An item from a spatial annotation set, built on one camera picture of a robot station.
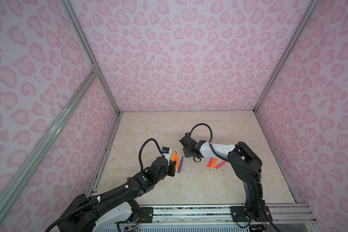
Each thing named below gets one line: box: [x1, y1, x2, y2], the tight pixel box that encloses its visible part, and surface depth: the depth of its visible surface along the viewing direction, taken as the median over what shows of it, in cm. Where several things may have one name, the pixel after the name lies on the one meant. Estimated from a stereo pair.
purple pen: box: [177, 156, 184, 174], surface depth 92 cm
